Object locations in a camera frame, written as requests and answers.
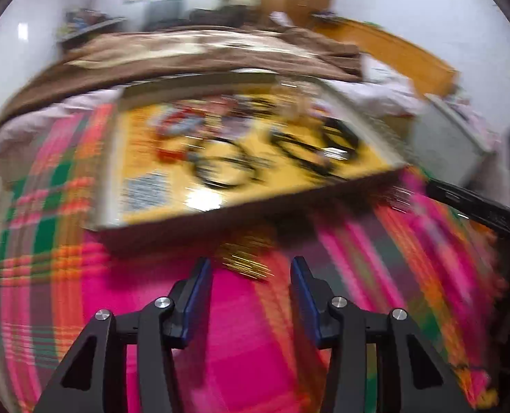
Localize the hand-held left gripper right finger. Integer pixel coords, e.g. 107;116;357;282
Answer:
290;257;473;413

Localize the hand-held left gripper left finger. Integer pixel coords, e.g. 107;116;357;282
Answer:
33;258;213;413

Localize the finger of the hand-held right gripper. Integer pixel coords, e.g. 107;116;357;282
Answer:
426;180;510;247

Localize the gold chain bracelet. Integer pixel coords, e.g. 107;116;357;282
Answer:
218;241;275;282

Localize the yellow printed cardboard box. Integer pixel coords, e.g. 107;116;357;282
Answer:
85;69;411;260

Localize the dark purple beaded bracelet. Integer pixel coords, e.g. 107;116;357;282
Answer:
218;105;258;139

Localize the white drawer cabinet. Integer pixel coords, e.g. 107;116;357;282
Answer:
409;94;497;187

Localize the pink plaid cloth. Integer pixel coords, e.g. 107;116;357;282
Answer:
0;103;510;413

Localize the wooden headboard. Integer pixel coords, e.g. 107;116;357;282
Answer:
314;15;458;100

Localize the brown blanket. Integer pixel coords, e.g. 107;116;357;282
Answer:
0;23;364;110

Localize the black television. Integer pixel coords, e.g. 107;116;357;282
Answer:
144;0;183;27

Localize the wooden shelf desk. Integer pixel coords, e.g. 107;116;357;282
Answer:
56;9;127;44

